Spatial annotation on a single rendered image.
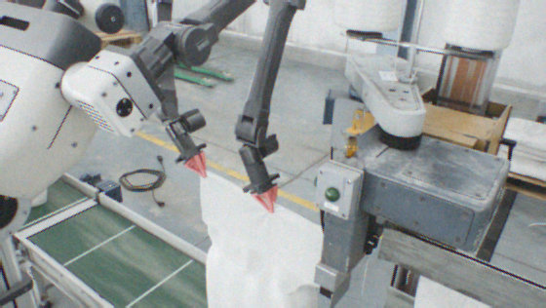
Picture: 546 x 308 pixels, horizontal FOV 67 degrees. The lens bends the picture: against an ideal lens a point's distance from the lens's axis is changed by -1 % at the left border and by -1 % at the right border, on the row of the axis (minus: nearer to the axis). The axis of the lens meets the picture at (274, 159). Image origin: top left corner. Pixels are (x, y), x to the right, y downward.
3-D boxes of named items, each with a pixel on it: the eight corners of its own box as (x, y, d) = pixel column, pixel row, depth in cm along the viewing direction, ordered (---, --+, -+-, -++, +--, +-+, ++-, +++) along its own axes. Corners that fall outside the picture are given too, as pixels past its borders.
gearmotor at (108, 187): (73, 194, 257) (69, 173, 250) (95, 184, 267) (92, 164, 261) (102, 211, 242) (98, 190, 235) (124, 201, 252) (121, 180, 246)
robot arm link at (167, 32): (138, 42, 80) (156, 46, 78) (172, 11, 84) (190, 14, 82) (160, 77, 87) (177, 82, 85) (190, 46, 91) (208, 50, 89)
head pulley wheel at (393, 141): (370, 141, 89) (372, 131, 88) (387, 129, 96) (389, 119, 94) (411, 154, 84) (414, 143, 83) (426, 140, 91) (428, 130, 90)
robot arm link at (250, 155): (232, 148, 117) (247, 144, 113) (248, 140, 122) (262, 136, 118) (241, 171, 118) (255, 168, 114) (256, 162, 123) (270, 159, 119)
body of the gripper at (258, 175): (282, 178, 120) (272, 154, 119) (259, 192, 113) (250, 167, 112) (265, 181, 125) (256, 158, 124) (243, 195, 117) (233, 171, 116)
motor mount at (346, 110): (327, 147, 128) (332, 96, 121) (337, 140, 133) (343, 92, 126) (417, 177, 114) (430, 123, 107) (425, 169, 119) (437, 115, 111)
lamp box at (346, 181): (314, 207, 83) (318, 167, 79) (325, 197, 87) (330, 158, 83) (347, 220, 80) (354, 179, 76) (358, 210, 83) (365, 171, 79)
